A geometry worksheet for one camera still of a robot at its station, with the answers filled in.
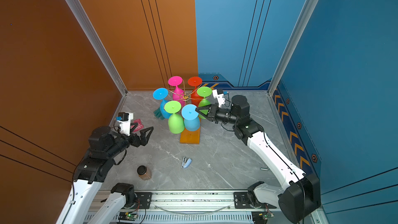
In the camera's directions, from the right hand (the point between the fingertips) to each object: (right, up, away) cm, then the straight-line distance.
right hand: (195, 111), depth 65 cm
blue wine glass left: (-18, +8, +9) cm, 21 cm away
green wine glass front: (-10, -5, +8) cm, 14 cm away
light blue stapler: (-6, -28, +18) cm, 34 cm away
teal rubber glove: (-28, -3, +39) cm, 48 cm away
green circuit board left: (-31, -48, +5) cm, 57 cm away
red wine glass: (-1, +15, +14) cm, 20 cm away
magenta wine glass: (-11, +15, +14) cm, 23 cm away
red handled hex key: (+36, -32, +18) cm, 51 cm away
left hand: (-23, -6, +4) cm, 24 cm away
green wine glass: (+4, +9, +9) cm, 13 cm away
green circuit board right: (+32, -47, +5) cm, 57 cm away
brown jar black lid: (-25, -30, +9) cm, 40 cm away
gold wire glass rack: (-5, +7, +10) cm, 13 cm away
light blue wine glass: (-1, -3, 0) cm, 3 cm away
